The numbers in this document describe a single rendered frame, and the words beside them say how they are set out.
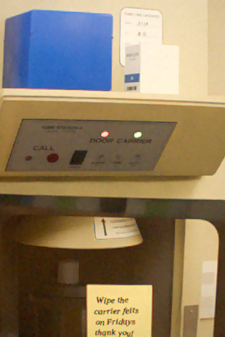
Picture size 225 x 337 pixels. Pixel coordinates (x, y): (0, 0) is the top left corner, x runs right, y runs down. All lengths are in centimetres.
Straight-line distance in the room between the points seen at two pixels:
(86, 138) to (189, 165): 16
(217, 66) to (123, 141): 67
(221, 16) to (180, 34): 55
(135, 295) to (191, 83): 30
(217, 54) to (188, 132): 64
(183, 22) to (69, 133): 25
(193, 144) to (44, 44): 24
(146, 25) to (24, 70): 23
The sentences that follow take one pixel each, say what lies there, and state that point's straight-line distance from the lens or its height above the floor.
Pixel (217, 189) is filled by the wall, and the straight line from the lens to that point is 171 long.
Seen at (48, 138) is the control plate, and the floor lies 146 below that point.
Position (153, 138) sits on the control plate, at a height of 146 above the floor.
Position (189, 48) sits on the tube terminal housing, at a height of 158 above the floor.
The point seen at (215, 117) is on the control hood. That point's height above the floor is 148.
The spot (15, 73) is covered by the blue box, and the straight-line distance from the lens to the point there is 102.
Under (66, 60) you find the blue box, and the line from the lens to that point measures 99.
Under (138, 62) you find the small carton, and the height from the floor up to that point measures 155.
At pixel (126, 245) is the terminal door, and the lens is 105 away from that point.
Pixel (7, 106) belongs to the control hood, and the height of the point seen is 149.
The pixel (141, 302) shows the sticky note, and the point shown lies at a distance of 106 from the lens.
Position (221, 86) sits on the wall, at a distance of 171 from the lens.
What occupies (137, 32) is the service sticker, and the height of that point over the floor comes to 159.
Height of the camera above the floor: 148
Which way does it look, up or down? 3 degrees down
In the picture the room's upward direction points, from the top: 1 degrees clockwise
